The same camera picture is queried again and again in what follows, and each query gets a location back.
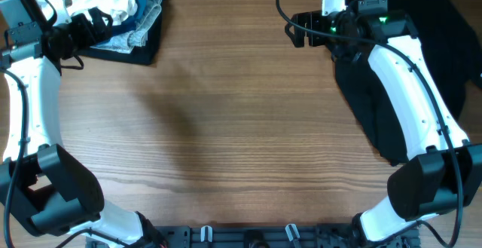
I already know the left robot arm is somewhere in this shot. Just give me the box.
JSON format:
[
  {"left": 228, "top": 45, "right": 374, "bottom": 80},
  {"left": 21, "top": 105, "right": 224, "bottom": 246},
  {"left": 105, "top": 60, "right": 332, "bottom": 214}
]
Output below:
[{"left": 1, "top": 8, "right": 162, "bottom": 247}]

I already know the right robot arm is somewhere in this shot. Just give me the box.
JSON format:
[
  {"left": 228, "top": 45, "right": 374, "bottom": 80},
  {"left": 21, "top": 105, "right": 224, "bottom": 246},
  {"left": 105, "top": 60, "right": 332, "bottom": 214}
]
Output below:
[{"left": 285, "top": 10, "right": 481, "bottom": 247}]

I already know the folded light denim garment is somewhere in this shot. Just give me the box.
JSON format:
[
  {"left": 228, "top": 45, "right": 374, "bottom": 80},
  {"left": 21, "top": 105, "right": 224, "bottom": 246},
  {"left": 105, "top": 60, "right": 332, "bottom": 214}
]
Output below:
[{"left": 93, "top": 0, "right": 163, "bottom": 54}]

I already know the folded blue shirt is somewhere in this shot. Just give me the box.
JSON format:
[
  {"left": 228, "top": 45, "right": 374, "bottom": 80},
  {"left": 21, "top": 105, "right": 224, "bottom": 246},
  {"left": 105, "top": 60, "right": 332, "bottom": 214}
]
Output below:
[{"left": 112, "top": 0, "right": 147, "bottom": 35}]

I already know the folded black garment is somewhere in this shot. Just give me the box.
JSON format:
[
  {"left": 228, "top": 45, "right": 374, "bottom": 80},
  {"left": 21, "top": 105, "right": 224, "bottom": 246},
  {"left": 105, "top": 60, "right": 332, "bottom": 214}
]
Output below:
[{"left": 79, "top": 14, "right": 162, "bottom": 65}]

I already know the black t-shirt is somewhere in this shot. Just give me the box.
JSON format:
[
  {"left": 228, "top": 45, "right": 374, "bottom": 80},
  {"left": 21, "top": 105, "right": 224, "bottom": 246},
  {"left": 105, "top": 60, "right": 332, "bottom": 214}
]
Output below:
[{"left": 334, "top": 0, "right": 481, "bottom": 166}]

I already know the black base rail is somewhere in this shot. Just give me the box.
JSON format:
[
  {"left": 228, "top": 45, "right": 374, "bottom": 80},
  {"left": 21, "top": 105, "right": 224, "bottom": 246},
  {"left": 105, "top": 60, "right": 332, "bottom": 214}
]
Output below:
[{"left": 85, "top": 223, "right": 421, "bottom": 248}]

